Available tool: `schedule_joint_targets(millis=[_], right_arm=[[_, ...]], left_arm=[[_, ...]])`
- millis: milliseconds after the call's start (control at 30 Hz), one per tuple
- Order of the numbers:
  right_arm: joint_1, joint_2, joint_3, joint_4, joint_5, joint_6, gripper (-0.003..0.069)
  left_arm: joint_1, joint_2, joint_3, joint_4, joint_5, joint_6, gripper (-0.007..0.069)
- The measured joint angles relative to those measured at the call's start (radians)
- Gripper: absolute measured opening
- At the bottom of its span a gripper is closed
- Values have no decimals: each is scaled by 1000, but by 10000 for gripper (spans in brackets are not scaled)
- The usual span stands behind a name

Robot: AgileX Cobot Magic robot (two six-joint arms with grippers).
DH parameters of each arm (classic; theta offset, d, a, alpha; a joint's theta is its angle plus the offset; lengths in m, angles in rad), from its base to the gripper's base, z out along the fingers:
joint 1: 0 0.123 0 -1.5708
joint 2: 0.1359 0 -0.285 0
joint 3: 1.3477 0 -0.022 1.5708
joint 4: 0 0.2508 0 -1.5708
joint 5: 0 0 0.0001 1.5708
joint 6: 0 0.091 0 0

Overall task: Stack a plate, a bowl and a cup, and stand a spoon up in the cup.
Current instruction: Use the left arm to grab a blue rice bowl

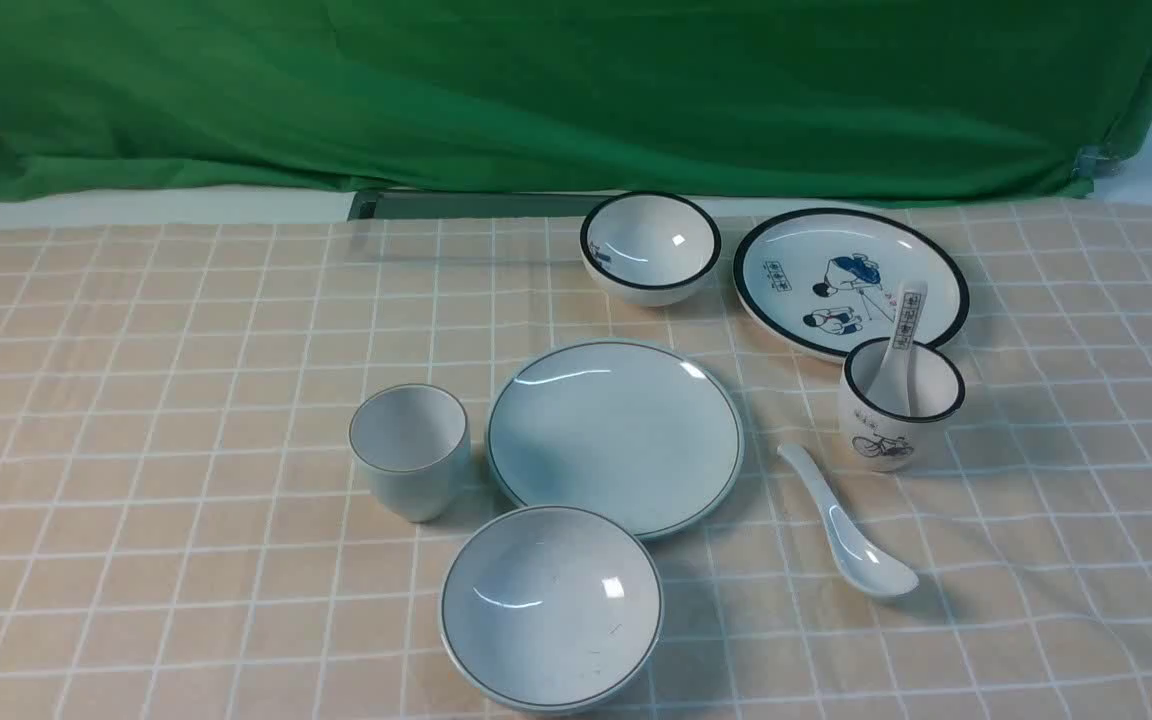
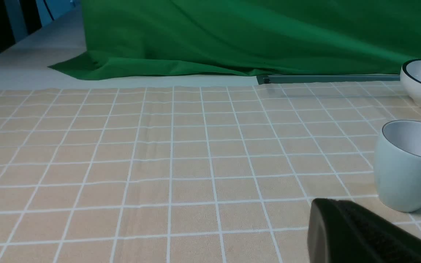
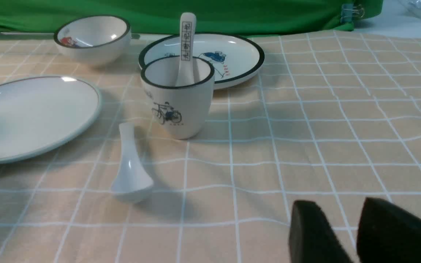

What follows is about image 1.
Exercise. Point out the illustrated plate black rim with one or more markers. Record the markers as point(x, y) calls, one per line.
point(827, 279)

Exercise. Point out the pale blue bowl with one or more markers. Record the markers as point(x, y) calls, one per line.
point(551, 610)

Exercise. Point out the white spoon with characters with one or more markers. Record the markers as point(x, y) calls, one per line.
point(890, 386)

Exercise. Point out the dark metal rail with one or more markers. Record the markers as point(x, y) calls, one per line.
point(436, 205)

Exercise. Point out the white cup bicycle print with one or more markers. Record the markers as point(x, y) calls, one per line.
point(884, 440)

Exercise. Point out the plain pale blue spoon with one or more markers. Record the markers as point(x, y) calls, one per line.
point(863, 565)

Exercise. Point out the green backdrop cloth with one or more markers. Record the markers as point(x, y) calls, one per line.
point(869, 101)

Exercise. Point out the white bowl black rim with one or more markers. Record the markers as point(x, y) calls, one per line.
point(649, 249)

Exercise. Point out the metal clamp on backdrop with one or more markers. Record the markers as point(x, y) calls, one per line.
point(1095, 161)

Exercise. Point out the pale blue cup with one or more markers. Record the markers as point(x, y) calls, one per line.
point(414, 448)

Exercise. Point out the pale blue flat plate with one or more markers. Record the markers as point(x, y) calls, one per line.
point(632, 432)

